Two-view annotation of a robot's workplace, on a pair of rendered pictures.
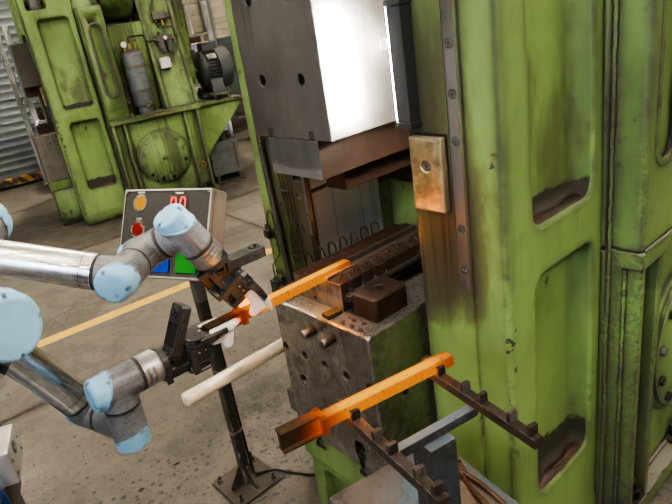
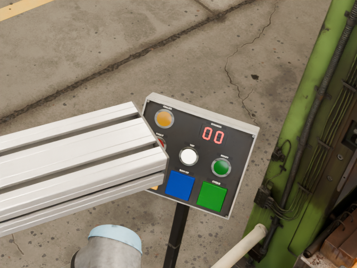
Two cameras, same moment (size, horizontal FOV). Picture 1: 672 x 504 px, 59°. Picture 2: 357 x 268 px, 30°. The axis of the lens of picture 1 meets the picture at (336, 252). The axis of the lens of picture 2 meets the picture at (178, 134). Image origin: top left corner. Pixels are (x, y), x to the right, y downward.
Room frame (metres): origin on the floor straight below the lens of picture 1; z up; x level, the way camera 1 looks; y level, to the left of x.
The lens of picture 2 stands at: (0.54, 0.91, 2.55)
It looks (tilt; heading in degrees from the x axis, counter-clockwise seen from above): 47 degrees down; 344
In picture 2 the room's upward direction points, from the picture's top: 11 degrees clockwise
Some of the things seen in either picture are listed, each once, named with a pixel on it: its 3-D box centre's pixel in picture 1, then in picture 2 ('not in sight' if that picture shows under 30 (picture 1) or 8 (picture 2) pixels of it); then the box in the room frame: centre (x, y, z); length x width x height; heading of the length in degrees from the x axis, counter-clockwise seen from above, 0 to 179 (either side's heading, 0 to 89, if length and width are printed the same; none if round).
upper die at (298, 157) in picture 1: (355, 137); not in sight; (1.58, -0.10, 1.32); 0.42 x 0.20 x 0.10; 129
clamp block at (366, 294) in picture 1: (380, 298); not in sight; (1.35, -0.09, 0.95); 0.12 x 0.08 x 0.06; 129
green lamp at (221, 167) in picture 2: not in sight; (221, 167); (1.72, 0.43, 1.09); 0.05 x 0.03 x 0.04; 39
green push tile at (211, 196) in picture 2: (186, 261); (211, 196); (1.68, 0.45, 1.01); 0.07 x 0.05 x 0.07; 64
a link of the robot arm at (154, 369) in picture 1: (150, 368); not in sight; (1.12, 0.43, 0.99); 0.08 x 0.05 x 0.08; 39
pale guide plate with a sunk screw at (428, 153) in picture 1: (429, 174); not in sight; (1.29, -0.23, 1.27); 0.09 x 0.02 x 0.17; 39
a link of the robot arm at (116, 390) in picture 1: (115, 386); not in sight; (1.07, 0.50, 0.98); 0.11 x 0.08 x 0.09; 129
